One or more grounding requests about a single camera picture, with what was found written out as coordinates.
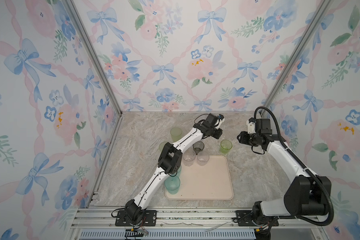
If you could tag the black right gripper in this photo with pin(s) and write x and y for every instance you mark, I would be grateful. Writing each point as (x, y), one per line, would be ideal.
(242, 138)

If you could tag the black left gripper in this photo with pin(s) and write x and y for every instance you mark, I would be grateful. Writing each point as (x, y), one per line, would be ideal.
(219, 133)

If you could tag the clear cup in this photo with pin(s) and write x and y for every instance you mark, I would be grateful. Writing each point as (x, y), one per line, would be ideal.
(202, 158)
(189, 157)

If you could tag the teal cup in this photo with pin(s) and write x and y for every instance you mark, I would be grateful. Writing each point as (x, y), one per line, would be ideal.
(179, 171)
(172, 184)

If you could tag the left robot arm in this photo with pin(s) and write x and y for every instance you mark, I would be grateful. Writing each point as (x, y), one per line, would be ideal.
(169, 162)

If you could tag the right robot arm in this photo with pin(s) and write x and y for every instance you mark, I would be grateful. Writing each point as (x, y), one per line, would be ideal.
(308, 196)

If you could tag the beige rectangular tray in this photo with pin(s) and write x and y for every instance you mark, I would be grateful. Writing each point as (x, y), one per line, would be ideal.
(210, 182)

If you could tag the grey smoky cup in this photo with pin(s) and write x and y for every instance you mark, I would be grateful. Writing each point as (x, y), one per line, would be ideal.
(198, 147)

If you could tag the green cup right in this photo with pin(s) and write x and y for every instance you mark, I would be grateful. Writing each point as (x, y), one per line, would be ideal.
(225, 146)

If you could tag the tall light green cup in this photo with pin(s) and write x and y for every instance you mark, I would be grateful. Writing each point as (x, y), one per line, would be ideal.
(176, 134)

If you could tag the small green cup left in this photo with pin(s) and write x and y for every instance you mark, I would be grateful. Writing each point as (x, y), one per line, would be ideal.
(161, 146)

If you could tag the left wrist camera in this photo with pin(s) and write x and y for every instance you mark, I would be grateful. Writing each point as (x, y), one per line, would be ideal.
(220, 120)

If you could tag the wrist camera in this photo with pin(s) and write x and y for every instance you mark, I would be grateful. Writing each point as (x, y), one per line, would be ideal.
(220, 120)
(251, 124)

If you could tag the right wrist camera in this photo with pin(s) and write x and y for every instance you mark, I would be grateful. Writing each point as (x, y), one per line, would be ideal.
(251, 124)

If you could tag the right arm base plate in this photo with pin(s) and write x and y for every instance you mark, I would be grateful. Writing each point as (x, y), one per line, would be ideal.
(246, 218)

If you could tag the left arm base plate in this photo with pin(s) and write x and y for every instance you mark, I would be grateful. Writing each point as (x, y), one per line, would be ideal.
(145, 218)

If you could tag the right aluminium corner post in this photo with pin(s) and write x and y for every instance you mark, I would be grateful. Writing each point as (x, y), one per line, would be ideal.
(309, 32)

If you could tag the aluminium frame rail base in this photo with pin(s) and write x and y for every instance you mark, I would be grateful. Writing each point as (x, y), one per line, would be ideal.
(99, 223)

